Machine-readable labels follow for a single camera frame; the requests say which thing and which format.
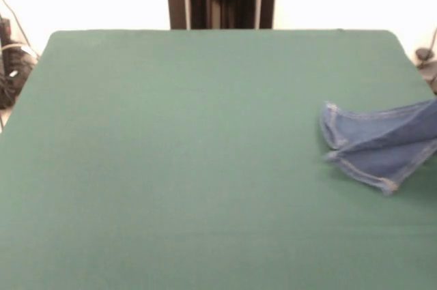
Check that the blue denim jeans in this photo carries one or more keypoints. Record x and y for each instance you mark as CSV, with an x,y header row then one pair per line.
x,y
385,163

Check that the dark green table cloth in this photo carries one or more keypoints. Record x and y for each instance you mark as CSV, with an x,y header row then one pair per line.
x,y
170,167

